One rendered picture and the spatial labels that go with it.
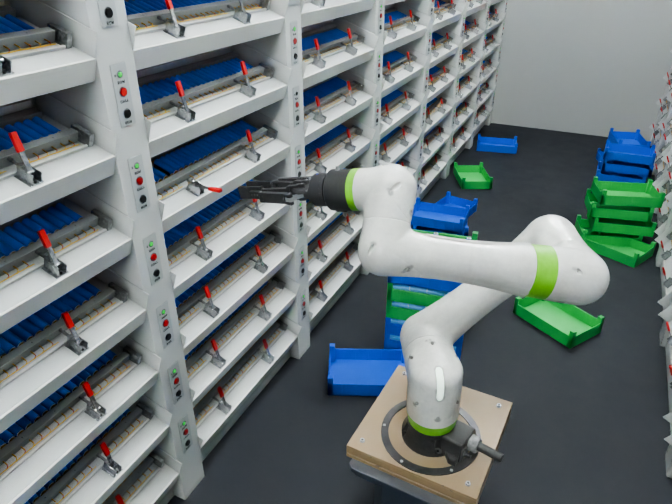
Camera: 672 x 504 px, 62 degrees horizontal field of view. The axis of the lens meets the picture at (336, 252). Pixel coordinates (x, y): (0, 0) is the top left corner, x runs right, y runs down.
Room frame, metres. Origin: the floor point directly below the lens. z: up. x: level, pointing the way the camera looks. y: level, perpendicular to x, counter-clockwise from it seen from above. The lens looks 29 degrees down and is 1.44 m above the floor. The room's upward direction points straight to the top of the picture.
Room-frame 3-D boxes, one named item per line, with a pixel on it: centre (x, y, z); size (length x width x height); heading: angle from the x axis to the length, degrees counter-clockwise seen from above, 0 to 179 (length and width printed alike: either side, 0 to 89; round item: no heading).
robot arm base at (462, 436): (1.00, -0.29, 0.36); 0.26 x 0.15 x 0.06; 52
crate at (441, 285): (1.83, -0.37, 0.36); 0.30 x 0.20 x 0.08; 73
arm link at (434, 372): (1.04, -0.24, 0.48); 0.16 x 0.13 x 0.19; 1
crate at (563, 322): (1.96, -0.95, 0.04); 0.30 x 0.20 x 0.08; 33
